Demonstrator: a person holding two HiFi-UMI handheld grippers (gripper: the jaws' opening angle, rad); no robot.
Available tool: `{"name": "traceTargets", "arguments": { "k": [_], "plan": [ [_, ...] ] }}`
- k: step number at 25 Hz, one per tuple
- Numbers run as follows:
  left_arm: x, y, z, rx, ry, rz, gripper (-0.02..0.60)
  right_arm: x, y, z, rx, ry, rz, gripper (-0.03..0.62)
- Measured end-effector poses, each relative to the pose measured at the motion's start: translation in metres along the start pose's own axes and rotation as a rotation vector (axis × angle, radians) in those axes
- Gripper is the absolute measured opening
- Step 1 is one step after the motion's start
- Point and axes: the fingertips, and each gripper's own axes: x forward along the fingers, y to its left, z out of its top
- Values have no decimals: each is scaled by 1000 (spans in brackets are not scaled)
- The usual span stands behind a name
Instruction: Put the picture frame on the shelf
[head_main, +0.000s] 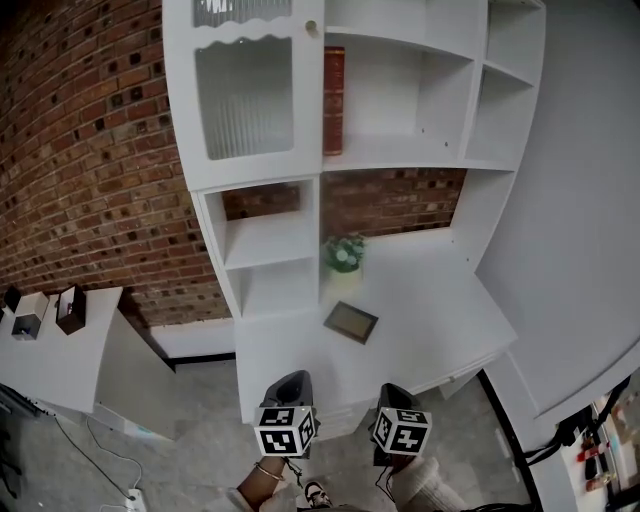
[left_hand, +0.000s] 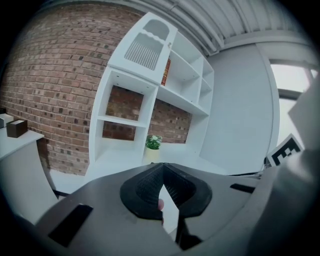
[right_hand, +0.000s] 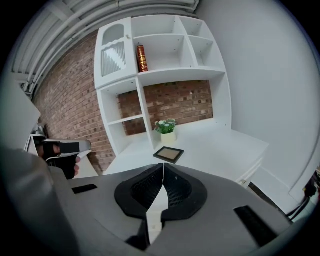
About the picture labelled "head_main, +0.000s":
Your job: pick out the person's right forearm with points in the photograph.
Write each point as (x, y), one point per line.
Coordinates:
(425, 487)

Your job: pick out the brass door knob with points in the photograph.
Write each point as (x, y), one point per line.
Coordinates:
(311, 27)

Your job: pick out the grey box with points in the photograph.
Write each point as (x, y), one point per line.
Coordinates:
(25, 328)

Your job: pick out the window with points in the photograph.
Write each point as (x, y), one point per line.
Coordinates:
(625, 450)

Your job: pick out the white power strip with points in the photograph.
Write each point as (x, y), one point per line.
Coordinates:
(134, 500)

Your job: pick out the brown open box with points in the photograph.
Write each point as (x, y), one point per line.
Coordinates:
(75, 320)

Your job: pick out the white desk hutch shelves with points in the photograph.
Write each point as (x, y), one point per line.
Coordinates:
(492, 215)

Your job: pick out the dark picture frame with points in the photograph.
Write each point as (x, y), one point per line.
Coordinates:
(350, 322)

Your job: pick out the potted flower plant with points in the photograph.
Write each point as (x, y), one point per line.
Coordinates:
(344, 255)

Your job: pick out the person's left forearm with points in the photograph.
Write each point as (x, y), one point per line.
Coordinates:
(260, 489)

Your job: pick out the black office chair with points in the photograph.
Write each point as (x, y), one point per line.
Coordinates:
(7, 470)

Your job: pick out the red book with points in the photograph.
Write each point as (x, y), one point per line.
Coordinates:
(334, 100)

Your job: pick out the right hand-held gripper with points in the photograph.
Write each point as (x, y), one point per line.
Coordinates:
(400, 432)

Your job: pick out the white box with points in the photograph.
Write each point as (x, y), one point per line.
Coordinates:
(32, 302)

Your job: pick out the small white side desk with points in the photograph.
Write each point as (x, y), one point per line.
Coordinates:
(60, 360)

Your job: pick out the small black box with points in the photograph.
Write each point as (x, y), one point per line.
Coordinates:
(12, 299)

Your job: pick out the teal object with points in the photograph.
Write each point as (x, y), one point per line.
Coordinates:
(145, 431)

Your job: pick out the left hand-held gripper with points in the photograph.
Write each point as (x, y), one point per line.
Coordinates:
(287, 430)

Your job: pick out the ribbed glass cabinet door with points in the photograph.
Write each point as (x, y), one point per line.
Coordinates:
(250, 172)

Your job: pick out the grey metal cabinet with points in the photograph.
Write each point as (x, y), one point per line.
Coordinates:
(20, 400)

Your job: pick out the white low ledge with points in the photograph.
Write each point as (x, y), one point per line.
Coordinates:
(200, 340)

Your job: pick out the red toy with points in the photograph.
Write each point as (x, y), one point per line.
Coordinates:
(592, 455)

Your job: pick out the person's left shoe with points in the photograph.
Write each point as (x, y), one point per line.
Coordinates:
(317, 495)

